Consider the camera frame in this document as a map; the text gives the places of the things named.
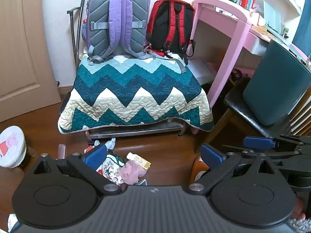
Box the white paper stack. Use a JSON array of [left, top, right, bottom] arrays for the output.
[[187, 58, 218, 85]]

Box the red black backpack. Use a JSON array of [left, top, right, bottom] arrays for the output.
[[146, 0, 196, 65]]

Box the wooden door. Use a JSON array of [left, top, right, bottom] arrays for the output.
[[0, 0, 62, 123]]

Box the teal plastic bin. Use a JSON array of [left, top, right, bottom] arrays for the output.
[[243, 40, 311, 127]]

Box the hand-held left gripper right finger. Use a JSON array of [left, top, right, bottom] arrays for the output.
[[189, 144, 279, 195]]

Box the yellow drink bottle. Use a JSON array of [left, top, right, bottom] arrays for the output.
[[126, 152, 151, 170]]

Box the white pig print bucket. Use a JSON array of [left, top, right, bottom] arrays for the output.
[[0, 126, 27, 168]]

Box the teal zigzag quilted blanket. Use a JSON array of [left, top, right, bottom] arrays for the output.
[[58, 52, 214, 134]]

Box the dark bag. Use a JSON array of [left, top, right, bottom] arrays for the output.
[[227, 68, 251, 88]]

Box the orange round object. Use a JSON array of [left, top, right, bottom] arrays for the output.
[[190, 156, 211, 183]]

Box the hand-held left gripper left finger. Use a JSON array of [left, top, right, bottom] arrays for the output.
[[33, 144, 122, 196]]

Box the blue curtain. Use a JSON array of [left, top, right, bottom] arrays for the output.
[[292, 5, 311, 56]]

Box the white bookshelf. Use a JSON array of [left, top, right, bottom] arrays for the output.
[[214, 0, 307, 30]]

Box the black cushioned wooden chair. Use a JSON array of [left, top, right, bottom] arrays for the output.
[[206, 77, 311, 151]]

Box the pink desk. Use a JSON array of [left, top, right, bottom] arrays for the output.
[[190, 0, 311, 108]]

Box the purple grey backpack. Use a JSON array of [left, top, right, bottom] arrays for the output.
[[81, 0, 186, 74]]

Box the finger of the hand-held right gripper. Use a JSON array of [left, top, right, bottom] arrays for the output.
[[222, 146, 303, 161], [244, 135, 304, 151]]

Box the pink plastic bag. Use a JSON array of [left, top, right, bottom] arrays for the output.
[[119, 160, 147, 184]]

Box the green book stand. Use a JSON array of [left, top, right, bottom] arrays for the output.
[[264, 1, 283, 33]]

